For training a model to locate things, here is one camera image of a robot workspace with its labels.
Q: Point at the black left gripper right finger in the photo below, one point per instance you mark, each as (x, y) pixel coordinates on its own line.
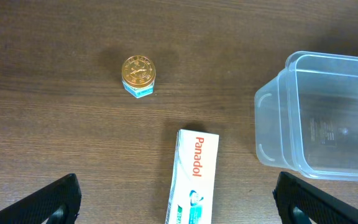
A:
(300, 202)

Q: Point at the clear plastic container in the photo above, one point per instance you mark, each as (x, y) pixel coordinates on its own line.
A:
(306, 118)

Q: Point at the white Panadol box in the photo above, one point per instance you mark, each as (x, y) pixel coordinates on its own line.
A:
(191, 192)

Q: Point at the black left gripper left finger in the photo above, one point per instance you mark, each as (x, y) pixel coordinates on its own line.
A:
(58, 202)

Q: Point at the gold-lid balm jar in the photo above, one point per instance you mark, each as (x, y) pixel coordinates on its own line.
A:
(138, 76)

